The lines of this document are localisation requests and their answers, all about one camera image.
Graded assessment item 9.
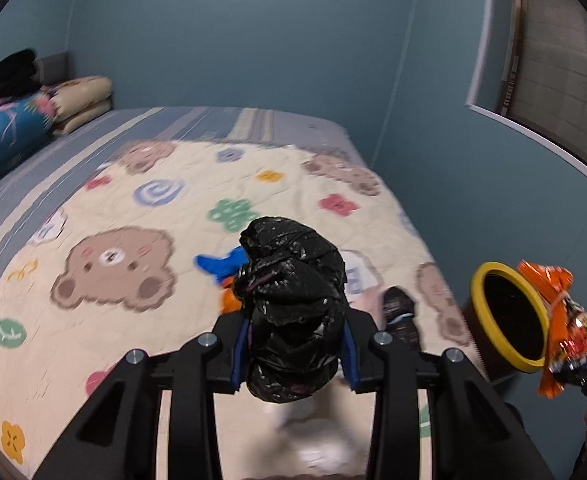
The small orange peel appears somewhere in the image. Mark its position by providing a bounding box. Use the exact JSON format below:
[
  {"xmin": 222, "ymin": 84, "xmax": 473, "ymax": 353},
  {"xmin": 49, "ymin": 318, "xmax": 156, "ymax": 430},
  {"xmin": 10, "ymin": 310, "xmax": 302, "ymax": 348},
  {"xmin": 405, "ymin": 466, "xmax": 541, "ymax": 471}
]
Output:
[{"xmin": 221, "ymin": 280, "xmax": 247, "ymax": 316}]

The white framed window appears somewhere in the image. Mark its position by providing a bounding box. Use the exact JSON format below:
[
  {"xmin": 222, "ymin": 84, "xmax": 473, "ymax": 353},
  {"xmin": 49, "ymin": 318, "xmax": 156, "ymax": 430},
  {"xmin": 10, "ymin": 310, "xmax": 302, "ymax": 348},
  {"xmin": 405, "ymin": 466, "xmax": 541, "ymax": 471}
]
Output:
[{"xmin": 466, "ymin": 0, "xmax": 587, "ymax": 196}]

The bear print blanket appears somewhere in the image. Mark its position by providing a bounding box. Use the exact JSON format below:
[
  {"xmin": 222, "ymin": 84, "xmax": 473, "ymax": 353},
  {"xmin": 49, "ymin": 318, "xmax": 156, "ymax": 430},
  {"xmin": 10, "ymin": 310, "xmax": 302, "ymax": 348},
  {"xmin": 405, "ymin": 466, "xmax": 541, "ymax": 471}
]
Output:
[{"xmin": 0, "ymin": 137, "xmax": 469, "ymax": 480}]

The folded beige quilt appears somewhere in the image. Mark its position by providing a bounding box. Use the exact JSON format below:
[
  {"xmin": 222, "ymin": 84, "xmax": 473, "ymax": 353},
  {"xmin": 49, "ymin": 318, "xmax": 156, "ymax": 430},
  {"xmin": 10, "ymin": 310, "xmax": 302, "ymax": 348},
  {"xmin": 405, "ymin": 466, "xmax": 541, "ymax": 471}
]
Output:
[{"xmin": 41, "ymin": 76, "xmax": 113, "ymax": 136}]

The black clothing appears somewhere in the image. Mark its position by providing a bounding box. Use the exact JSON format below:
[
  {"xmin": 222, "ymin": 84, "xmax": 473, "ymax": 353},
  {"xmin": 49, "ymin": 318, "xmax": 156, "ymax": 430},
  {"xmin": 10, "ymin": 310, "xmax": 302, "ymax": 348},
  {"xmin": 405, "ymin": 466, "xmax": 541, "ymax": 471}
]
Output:
[{"xmin": 0, "ymin": 49, "xmax": 40, "ymax": 116}]

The white tissue bundle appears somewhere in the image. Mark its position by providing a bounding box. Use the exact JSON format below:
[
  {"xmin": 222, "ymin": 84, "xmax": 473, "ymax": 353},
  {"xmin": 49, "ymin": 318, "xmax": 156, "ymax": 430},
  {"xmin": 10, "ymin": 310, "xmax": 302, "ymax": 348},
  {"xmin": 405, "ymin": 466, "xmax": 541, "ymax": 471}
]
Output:
[{"xmin": 268, "ymin": 385, "xmax": 370, "ymax": 477}]

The orange snack packet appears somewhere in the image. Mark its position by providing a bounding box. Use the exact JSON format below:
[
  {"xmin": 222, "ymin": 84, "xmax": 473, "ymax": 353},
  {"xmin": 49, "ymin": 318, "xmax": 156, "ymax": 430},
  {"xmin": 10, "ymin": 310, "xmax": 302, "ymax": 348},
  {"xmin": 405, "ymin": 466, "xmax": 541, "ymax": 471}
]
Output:
[{"xmin": 517, "ymin": 260, "xmax": 587, "ymax": 400}]

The blue wrapper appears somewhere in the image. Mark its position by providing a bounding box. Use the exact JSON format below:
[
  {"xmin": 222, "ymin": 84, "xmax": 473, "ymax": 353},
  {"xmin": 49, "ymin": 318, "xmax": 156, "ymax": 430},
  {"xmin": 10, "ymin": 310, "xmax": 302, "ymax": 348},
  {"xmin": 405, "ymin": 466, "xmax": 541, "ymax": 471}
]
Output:
[{"xmin": 195, "ymin": 247, "xmax": 252, "ymax": 286}]

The yellow rimmed trash bin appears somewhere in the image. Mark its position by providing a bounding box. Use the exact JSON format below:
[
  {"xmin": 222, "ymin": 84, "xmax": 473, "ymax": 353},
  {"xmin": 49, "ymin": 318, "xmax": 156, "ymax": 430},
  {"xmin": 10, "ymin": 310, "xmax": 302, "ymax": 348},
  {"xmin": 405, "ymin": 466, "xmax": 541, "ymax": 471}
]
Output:
[{"xmin": 462, "ymin": 261, "xmax": 554, "ymax": 386}]

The blue floral pillow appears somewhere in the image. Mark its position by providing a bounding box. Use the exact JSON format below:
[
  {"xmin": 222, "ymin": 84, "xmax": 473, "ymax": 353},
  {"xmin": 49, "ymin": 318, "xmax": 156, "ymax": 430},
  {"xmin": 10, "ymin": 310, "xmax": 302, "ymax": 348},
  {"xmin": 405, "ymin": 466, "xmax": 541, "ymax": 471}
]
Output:
[{"xmin": 0, "ymin": 91, "xmax": 59, "ymax": 182}]

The dark crumpled wrapper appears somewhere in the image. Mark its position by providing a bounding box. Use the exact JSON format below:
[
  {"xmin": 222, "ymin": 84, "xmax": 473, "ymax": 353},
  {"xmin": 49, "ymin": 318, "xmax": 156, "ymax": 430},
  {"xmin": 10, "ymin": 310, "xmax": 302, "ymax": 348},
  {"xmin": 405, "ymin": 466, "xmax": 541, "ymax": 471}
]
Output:
[{"xmin": 381, "ymin": 286, "xmax": 421, "ymax": 351}]

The black plastic bag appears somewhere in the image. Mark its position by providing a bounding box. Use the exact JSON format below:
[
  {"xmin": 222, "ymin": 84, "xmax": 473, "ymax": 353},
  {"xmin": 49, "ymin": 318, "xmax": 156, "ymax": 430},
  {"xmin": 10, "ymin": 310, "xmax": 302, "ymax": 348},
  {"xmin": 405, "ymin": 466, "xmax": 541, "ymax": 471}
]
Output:
[{"xmin": 236, "ymin": 216, "xmax": 349, "ymax": 405}]

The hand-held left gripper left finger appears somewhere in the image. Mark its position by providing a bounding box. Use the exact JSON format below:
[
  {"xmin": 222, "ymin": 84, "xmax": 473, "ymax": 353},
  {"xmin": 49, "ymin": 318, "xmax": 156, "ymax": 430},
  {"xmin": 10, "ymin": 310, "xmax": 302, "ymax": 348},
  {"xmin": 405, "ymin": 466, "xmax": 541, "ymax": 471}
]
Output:
[{"xmin": 32, "ymin": 310, "xmax": 254, "ymax": 480}]

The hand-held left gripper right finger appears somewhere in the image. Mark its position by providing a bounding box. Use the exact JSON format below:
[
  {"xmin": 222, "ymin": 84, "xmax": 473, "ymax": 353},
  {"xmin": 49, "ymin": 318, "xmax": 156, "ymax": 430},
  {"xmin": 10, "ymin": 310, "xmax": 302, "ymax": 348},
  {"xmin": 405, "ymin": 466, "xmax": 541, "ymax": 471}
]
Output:
[{"xmin": 341, "ymin": 307, "xmax": 557, "ymax": 480}]

